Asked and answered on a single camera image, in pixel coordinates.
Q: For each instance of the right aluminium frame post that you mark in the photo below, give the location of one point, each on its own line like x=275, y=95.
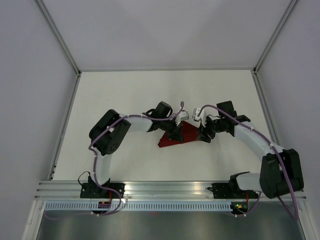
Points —
x=275, y=34

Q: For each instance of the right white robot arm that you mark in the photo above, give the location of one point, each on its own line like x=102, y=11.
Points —
x=280, y=170

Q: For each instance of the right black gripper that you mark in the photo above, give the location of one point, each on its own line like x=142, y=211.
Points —
x=202, y=131

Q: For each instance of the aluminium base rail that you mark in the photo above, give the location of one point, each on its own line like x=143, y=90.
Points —
x=133, y=190

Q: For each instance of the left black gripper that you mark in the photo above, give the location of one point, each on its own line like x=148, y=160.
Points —
x=175, y=133

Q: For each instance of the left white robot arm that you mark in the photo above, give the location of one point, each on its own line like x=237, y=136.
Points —
x=109, y=132

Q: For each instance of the white slotted cable duct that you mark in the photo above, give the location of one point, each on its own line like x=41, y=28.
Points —
x=154, y=206

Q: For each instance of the aluminium frame post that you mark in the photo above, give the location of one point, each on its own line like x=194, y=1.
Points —
x=275, y=34
x=57, y=35

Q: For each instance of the left aluminium frame post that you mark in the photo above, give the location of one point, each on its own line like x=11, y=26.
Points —
x=57, y=35

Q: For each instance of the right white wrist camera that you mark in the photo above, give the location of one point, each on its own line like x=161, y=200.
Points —
x=199, y=115

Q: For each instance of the dark red cloth napkin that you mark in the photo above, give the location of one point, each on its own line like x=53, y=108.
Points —
x=188, y=132

